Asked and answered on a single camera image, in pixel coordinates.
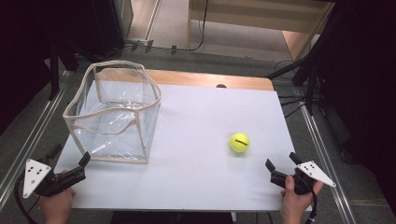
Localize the black curtain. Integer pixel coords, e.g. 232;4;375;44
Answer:
0;0;125;138
306;0;396;216

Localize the person's left hand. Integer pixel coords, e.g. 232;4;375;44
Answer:
35;169;78;224

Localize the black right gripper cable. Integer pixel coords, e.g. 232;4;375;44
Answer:
305;189;318;224

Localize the clear plastic box beige trim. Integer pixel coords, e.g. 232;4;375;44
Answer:
62;60;163;165

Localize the white table mat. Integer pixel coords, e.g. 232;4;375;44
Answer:
53;83;313;213

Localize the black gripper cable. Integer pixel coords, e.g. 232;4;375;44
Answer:
305;189;318;224
13;175;41;224

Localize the black stand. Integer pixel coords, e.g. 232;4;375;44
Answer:
265;50;321;117
46;38;80;102

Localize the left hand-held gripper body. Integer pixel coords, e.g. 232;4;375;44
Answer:
22;156;87;200

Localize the black hanging cable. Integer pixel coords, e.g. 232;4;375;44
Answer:
174;0;210;53

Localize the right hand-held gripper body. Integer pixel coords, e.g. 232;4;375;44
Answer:
269;160;337;196

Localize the yellow tennis ball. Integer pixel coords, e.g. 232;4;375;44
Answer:
229;132;250;154

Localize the metal floor rail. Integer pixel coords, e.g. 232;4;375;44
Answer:
0;70;76;213
294;88;358;224

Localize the person's right hand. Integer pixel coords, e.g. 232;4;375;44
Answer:
279;175;325;224

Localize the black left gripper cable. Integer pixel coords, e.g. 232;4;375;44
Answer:
13;175;41;224

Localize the wooden table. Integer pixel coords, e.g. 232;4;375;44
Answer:
145;69;276;92

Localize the light wooden desk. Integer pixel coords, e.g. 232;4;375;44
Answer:
186;0;336;63

